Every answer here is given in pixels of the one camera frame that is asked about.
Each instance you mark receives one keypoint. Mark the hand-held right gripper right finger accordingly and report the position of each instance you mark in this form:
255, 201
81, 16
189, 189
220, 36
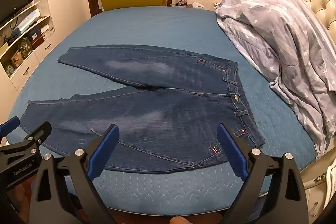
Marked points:
232, 153

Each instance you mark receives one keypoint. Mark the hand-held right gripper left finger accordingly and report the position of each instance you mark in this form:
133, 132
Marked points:
105, 153

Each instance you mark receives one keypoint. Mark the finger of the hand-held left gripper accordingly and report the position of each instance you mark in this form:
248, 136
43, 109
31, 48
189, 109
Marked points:
8, 126
39, 134

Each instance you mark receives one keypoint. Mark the blue denim pants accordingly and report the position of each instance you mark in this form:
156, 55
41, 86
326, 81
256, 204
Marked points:
170, 121

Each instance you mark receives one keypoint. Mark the tan bag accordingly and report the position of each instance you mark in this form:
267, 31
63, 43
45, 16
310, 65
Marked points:
15, 60

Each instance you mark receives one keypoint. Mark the dark patterned ornament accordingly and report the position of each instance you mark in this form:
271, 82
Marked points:
25, 48

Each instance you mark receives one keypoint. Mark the cream shelf unit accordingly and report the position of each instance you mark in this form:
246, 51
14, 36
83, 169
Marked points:
44, 47

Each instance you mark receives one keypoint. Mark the cream carved nightstand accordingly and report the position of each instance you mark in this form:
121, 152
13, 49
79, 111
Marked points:
317, 187

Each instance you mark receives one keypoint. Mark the dark labelled box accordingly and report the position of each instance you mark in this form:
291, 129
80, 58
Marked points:
39, 35

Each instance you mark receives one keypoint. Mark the white flat box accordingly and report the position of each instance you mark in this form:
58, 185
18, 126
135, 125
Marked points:
27, 20

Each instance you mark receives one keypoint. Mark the grey star print duvet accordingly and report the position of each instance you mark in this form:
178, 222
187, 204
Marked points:
283, 37

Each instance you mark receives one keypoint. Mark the bed with blue quilted cover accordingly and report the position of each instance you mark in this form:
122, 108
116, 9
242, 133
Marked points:
157, 27

